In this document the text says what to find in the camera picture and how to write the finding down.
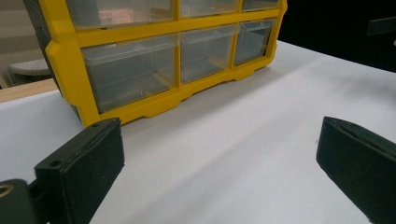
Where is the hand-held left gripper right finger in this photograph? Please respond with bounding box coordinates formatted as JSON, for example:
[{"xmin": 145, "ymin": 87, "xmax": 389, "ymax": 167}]
[{"xmin": 316, "ymin": 116, "xmax": 396, "ymax": 224}]

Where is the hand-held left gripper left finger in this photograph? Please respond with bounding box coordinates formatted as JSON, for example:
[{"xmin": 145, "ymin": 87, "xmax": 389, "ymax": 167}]
[{"xmin": 34, "ymin": 117, "xmax": 126, "ymax": 224}]

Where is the yellow drawer cabinet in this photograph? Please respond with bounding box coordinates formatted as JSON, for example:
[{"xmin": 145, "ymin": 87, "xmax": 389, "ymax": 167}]
[{"xmin": 21, "ymin": 0, "xmax": 289, "ymax": 128}]

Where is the large clear plastic drawer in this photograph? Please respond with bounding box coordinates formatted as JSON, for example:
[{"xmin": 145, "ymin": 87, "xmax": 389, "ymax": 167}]
[
  {"xmin": 81, "ymin": 33, "xmax": 179, "ymax": 114},
  {"xmin": 65, "ymin": 0, "xmax": 175, "ymax": 31}
]

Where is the wooden table edge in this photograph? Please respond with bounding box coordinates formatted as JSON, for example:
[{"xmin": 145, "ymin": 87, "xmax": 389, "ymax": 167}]
[{"xmin": 0, "ymin": 77, "xmax": 60, "ymax": 105}]

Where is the white perforated stool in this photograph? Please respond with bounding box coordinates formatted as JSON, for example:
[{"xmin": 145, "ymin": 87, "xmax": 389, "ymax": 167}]
[{"xmin": 7, "ymin": 59, "xmax": 52, "ymax": 84}]

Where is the dark object on stand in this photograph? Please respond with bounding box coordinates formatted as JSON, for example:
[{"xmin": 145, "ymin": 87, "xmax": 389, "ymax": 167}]
[{"xmin": 365, "ymin": 16, "xmax": 396, "ymax": 36}]

